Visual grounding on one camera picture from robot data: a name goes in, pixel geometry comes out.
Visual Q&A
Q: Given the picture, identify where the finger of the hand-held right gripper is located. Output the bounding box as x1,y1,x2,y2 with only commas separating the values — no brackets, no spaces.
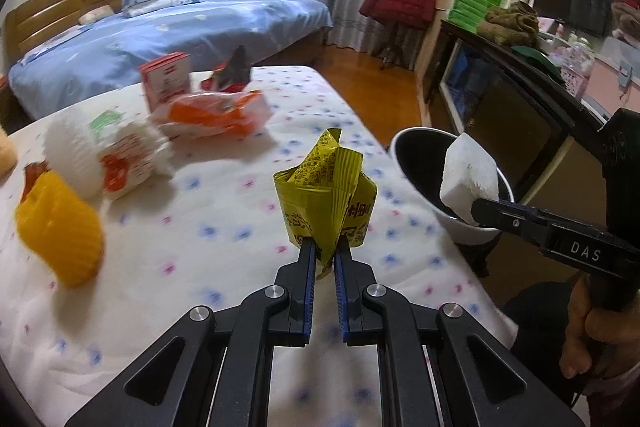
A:
470,198,551,253

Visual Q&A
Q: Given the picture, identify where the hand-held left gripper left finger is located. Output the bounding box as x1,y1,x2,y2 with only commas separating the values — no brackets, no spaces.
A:
65,239,318,427

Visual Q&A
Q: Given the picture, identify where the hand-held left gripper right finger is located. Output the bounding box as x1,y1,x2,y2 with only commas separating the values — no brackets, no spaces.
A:
334,243,583,427

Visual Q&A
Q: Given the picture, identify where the white foam block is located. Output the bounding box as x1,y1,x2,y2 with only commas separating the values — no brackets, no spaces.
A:
439,133,501,226

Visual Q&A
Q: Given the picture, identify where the yellow wrapper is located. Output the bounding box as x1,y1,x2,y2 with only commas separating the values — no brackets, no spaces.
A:
273,128,378,280

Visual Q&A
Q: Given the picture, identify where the black bin with white rim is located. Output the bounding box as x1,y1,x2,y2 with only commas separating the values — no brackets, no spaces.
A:
389,126,517,245

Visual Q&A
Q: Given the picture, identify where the red and white carton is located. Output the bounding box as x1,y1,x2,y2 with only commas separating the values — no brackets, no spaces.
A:
138,52,192,112

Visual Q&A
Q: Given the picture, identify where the person's right forearm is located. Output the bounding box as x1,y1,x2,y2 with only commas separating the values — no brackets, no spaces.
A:
582,364,640,427

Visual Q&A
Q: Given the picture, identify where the person's right hand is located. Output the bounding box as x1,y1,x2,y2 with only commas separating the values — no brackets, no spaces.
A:
560,277,640,380

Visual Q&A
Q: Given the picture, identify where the person's leg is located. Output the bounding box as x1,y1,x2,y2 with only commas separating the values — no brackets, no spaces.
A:
501,281,583,408

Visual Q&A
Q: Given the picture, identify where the dark glass front cabinet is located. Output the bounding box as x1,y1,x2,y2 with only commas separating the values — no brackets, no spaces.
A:
422,19,608,212

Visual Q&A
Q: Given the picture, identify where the white floral quilt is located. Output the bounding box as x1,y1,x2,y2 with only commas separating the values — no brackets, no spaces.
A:
0,66,521,427

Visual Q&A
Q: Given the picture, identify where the pink lattice basket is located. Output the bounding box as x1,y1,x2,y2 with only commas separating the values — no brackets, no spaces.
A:
560,44,596,98

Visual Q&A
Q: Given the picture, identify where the pink storage box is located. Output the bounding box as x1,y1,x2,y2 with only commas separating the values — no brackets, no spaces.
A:
582,37,640,122

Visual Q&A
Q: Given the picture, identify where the orange and white snack bag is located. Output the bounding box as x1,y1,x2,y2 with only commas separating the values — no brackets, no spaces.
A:
150,89,273,140

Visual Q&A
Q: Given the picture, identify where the brown fuzzy cloth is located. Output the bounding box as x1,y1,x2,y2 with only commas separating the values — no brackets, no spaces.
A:
477,1,541,50

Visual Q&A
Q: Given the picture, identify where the dark wooden coat rack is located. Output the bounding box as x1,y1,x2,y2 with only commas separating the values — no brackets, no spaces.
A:
377,0,436,70

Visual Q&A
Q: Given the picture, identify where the red and white packet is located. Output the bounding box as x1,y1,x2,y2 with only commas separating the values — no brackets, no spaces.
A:
97,119,176,202

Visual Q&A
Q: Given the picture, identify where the dark red crumpled wrapper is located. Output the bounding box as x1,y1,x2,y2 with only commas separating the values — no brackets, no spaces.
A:
200,45,251,94

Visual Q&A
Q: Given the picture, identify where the stack of green packets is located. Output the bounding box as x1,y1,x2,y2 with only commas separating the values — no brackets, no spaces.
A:
451,0,503,28

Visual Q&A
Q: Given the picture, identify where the pile of clothes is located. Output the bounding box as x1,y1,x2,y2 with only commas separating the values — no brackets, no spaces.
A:
612,0,640,38

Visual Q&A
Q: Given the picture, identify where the yellow ribbed cup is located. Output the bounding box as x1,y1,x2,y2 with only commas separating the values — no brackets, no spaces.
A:
15,171,106,289

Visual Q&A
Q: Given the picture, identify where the white foam fruit net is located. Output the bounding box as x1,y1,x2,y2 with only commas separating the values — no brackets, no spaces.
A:
44,109,103,200

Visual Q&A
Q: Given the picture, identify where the bed with blue sheet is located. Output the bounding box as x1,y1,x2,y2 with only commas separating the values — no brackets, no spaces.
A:
9,0,333,120

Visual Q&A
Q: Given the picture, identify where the tan soft object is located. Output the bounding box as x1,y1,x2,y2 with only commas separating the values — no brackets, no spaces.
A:
0,127,18,180

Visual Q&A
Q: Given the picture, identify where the wooden headboard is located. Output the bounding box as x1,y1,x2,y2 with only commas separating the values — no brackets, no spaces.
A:
4,0,151,58

